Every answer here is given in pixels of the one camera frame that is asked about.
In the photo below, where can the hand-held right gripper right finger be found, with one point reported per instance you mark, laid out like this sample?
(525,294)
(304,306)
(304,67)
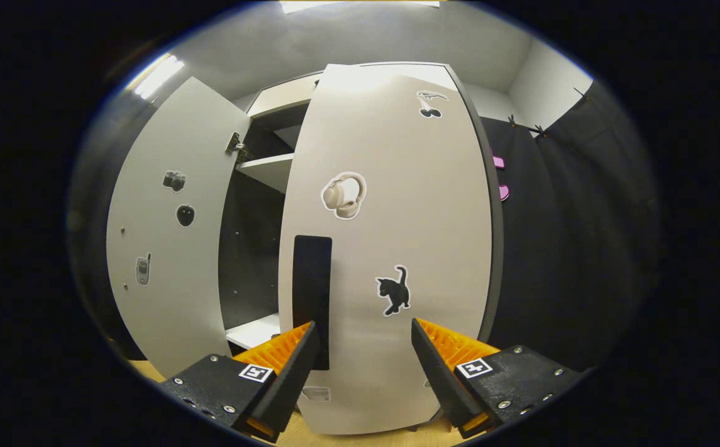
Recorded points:
(443,385)

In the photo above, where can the white cabinet shelf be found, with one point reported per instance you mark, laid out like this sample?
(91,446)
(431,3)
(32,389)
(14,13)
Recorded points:
(254,332)
(269,171)

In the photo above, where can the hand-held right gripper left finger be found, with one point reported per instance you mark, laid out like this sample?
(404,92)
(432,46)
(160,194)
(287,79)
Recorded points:
(285,385)

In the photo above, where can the long ceiling light panel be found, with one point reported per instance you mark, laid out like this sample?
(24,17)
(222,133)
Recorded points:
(360,5)

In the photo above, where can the white cabinet door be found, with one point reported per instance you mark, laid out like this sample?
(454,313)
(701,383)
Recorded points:
(422,236)
(173,323)

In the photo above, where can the black backdrop cloth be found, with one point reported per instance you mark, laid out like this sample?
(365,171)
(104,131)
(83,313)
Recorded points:
(571,248)

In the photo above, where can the small ceiling light panel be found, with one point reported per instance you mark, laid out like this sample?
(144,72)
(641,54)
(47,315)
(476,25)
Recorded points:
(158,76)

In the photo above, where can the white shoe cabinet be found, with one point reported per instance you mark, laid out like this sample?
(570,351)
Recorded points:
(248,248)

